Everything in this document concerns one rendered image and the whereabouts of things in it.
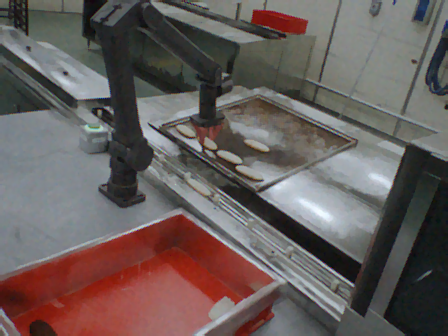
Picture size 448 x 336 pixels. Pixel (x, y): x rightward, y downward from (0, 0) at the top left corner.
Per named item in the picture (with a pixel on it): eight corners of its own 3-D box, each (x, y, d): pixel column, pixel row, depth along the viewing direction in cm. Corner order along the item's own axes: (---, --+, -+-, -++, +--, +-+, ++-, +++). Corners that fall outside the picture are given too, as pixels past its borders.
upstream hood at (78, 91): (-28, 35, 246) (-29, 19, 242) (7, 36, 257) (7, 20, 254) (76, 118, 167) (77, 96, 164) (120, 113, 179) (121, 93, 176)
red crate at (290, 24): (249, 21, 490) (252, 8, 484) (270, 22, 515) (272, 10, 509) (286, 32, 460) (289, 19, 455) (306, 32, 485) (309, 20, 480)
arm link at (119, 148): (108, 172, 126) (122, 179, 123) (111, 138, 122) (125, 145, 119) (133, 164, 133) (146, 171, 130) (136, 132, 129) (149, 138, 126)
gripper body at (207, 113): (188, 120, 149) (188, 99, 145) (214, 113, 154) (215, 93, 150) (199, 128, 144) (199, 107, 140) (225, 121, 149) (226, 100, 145)
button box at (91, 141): (76, 154, 154) (77, 124, 150) (98, 151, 160) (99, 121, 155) (87, 164, 149) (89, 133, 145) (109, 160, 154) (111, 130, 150)
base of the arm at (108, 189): (96, 189, 129) (121, 208, 123) (98, 164, 126) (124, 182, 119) (121, 182, 136) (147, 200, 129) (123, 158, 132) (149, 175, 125)
